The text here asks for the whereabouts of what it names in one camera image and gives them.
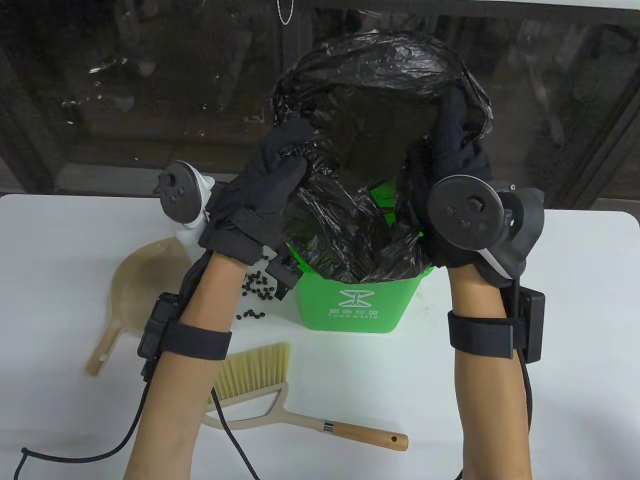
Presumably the white table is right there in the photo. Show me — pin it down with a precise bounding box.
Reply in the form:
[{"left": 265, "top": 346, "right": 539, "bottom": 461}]
[{"left": 0, "top": 194, "right": 640, "bottom": 480}]

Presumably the black and white hand controller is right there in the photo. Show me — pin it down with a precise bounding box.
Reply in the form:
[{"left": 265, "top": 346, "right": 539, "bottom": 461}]
[
  {"left": 426, "top": 175, "right": 546, "bottom": 288},
  {"left": 152, "top": 160, "right": 217, "bottom": 261}
]

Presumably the beige brush with wooden handle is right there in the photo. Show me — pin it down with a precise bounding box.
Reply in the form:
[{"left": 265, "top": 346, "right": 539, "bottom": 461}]
[{"left": 200, "top": 342, "right": 409, "bottom": 452}]

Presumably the black wrist strap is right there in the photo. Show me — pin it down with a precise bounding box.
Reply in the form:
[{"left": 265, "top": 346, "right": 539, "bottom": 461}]
[
  {"left": 160, "top": 322, "right": 233, "bottom": 361},
  {"left": 446, "top": 310, "right": 521, "bottom": 360}
]

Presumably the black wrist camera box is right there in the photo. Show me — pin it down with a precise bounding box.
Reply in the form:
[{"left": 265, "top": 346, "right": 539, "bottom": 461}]
[
  {"left": 137, "top": 294, "right": 182, "bottom": 383},
  {"left": 515, "top": 287, "right": 546, "bottom": 365}
]

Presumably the thin black wire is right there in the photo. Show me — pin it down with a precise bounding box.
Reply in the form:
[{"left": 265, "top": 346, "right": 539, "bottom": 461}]
[{"left": 152, "top": 145, "right": 173, "bottom": 195}]

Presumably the pile of coffee beans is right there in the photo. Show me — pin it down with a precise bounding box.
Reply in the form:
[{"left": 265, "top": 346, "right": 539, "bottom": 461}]
[{"left": 235, "top": 255, "right": 278, "bottom": 321}]

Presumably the black plastic garbage bag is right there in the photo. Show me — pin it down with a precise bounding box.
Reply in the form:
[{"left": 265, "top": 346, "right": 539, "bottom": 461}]
[{"left": 271, "top": 30, "right": 496, "bottom": 283}]

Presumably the beige plastic dustpan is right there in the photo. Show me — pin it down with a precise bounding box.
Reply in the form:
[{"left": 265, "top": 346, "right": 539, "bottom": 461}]
[{"left": 84, "top": 237, "right": 201, "bottom": 377}]

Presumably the dark framed glass window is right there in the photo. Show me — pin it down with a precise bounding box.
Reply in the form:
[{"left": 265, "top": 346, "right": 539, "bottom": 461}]
[{"left": 0, "top": 0, "right": 640, "bottom": 210}]

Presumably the person's left forearm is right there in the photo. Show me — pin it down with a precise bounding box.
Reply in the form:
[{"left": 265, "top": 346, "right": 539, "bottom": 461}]
[{"left": 122, "top": 250, "right": 263, "bottom": 480}]

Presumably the person's right forearm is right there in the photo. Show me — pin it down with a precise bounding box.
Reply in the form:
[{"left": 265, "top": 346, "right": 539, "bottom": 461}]
[{"left": 447, "top": 265, "right": 533, "bottom": 480}]

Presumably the person's left hand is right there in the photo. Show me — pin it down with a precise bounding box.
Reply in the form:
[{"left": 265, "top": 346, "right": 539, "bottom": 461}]
[{"left": 198, "top": 117, "right": 316, "bottom": 263}]

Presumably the black cable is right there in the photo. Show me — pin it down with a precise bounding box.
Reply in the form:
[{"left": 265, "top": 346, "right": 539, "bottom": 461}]
[
  {"left": 210, "top": 385, "right": 261, "bottom": 480},
  {"left": 515, "top": 280, "right": 535, "bottom": 436},
  {"left": 14, "top": 377, "right": 151, "bottom": 480}
]

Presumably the green food waste bin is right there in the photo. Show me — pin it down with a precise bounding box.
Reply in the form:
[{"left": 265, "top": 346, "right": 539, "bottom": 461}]
[{"left": 287, "top": 180, "right": 435, "bottom": 333}]

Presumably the person's right hand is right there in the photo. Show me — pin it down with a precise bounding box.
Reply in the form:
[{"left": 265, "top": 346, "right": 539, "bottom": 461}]
[{"left": 405, "top": 86, "right": 496, "bottom": 273}]

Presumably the black glove sensor module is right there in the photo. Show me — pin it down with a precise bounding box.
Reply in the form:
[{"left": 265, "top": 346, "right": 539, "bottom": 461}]
[{"left": 265, "top": 252, "right": 306, "bottom": 301}]

